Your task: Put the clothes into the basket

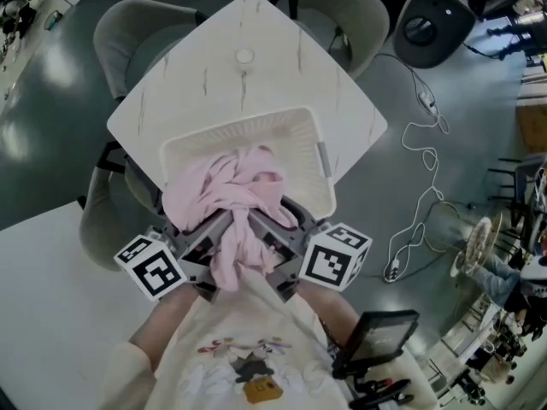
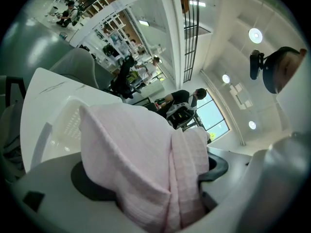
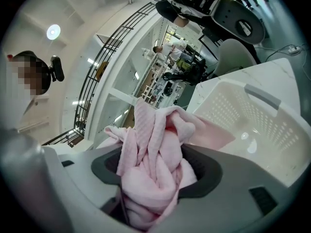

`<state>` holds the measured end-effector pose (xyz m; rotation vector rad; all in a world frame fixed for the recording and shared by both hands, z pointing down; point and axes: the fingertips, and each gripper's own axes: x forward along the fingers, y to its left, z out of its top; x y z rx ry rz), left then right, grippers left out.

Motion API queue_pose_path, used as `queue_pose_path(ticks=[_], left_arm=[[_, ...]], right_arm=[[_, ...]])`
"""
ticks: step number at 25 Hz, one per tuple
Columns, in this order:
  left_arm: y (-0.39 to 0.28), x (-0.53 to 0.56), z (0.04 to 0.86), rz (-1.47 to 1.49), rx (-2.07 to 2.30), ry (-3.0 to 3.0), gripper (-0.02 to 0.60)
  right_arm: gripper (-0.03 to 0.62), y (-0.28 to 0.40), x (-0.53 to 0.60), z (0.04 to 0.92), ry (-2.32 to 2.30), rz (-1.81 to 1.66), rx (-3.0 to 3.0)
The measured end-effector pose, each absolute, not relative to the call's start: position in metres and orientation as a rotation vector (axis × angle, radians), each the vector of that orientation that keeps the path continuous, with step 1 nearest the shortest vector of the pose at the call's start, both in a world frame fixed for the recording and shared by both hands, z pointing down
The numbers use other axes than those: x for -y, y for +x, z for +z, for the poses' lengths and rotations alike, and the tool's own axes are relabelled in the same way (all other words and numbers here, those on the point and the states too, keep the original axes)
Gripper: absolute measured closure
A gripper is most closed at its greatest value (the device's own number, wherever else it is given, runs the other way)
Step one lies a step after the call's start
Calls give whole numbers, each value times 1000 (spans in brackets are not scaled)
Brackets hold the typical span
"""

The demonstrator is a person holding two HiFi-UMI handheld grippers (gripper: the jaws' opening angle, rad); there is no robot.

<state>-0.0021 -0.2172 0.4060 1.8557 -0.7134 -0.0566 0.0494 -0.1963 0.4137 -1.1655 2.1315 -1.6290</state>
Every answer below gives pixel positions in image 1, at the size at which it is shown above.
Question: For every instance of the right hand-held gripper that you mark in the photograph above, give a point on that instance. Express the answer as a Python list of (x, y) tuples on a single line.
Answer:
[(333, 259)]

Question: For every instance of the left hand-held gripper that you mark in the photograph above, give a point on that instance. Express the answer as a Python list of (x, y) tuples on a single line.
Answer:
[(149, 267)]

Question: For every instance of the pink clothes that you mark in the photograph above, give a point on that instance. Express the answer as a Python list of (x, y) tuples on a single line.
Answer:
[(239, 177)]

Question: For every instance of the white plastic laundry basket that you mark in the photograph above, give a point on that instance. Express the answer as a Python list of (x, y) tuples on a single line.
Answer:
[(256, 130)]

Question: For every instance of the person's left forearm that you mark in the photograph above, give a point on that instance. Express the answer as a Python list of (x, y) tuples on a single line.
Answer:
[(166, 323)]

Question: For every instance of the person's right forearm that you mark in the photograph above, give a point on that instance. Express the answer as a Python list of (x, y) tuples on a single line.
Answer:
[(333, 310)]

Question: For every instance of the person in white shirt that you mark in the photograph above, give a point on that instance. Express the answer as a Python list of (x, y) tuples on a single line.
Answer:
[(256, 314)]

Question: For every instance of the white power strip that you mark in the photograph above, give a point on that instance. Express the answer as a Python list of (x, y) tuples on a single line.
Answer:
[(392, 271)]

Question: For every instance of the black chest monitor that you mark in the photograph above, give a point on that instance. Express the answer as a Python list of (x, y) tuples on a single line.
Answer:
[(376, 340)]

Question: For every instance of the white marble table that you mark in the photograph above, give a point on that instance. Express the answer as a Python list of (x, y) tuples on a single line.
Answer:
[(205, 92)]

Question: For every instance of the plain white table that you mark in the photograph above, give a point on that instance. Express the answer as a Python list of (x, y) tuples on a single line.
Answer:
[(55, 314)]

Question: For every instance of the white power adapter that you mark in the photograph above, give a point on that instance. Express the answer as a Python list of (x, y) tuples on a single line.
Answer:
[(427, 100)]

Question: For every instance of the white shelf unit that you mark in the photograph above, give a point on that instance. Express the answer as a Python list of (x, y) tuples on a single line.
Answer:
[(466, 340)]

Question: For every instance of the black chair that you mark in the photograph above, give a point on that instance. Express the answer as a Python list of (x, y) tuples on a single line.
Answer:
[(519, 177)]

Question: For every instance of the white cluttered workbench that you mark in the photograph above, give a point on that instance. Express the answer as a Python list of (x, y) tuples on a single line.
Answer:
[(25, 71)]

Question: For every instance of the black white panda headgear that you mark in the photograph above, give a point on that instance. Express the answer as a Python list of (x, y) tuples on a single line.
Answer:
[(534, 273)]

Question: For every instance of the grey black machine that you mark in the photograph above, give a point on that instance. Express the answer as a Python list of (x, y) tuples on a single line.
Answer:
[(444, 15)]

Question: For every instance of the black monitor mount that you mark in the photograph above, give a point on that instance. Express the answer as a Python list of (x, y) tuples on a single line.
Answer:
[(384, 389)]

